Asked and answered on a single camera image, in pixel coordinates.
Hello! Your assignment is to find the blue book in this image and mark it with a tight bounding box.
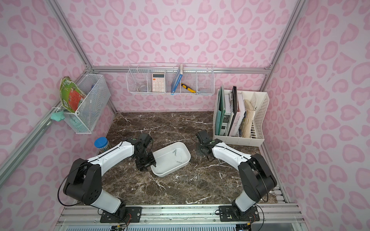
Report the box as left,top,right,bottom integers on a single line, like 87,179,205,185
171,64,183,93

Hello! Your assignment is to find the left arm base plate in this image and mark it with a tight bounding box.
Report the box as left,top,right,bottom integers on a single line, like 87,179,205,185
100,207,143,224

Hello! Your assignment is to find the blue lid clear jar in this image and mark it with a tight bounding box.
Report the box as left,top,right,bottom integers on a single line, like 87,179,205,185
94,137,111,153

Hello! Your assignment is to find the teal rubber toy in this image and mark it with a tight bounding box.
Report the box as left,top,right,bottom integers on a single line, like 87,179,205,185
50,111,65,122

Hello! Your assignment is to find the green red circuit board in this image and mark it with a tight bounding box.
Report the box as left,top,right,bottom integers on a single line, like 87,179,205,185
59,76,86,113

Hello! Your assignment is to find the white desk file organizer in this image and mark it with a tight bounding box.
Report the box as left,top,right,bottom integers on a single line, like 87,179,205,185
213,87,269,147

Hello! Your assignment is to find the white pink calculator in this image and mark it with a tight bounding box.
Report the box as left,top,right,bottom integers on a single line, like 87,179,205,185
152,73,165,92

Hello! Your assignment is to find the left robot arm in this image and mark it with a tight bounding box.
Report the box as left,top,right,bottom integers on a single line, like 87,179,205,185
63,133,156,219

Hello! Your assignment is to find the black binder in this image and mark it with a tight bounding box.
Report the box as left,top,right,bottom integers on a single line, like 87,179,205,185
227,86,237,136

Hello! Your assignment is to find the green folder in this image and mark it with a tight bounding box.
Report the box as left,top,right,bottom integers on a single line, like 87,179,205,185
215,85,225,135

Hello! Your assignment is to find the beige woven fan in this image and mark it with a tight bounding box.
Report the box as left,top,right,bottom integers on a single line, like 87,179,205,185
242,100,255,138

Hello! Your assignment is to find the white plastic storage box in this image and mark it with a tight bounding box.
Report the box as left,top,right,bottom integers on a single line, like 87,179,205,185
151,142,191,178

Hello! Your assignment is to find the white mesh side basket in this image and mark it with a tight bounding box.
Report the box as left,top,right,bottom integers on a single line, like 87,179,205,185
62,74,111,134

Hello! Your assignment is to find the yellow utility knife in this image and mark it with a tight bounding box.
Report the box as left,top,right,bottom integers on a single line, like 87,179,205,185
181,83,196,93

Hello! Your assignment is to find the white wire wall basket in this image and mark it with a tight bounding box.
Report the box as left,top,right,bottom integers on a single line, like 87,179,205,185
126,63,215,95

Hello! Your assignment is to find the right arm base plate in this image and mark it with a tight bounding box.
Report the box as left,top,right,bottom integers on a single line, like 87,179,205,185
215,206,260,223

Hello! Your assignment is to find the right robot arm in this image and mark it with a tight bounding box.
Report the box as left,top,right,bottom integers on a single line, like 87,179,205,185
196,130,277,215

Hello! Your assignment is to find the pink white book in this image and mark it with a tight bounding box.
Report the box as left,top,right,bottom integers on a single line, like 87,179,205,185
230,93,245,137

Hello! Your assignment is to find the clear tape roll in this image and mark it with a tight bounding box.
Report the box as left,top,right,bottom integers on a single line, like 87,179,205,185
137,82,148,92

